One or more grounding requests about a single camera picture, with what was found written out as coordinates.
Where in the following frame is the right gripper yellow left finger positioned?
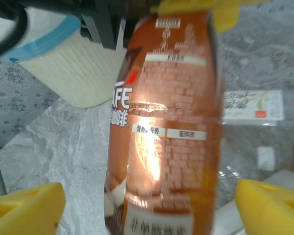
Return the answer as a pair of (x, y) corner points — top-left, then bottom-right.
(0, 182), (66, 235)

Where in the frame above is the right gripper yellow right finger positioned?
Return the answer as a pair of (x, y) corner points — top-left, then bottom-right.
(235, 178), (294, 235)

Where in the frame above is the orange snack packet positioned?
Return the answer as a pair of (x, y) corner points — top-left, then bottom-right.
(103, 9), (225, 235)

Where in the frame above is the white ribbed plastic bin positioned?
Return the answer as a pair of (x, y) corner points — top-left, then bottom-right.
(18, 36), (128, 109)

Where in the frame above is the small clear bottle white label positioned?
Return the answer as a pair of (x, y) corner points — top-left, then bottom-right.
(217, 124), (294, 187)

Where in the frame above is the green white drink carton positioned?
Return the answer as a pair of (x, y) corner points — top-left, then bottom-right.
(222, 90), (285, 123)

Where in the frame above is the black looped cable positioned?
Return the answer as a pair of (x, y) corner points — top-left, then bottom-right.
(0, 0), (28, 61)

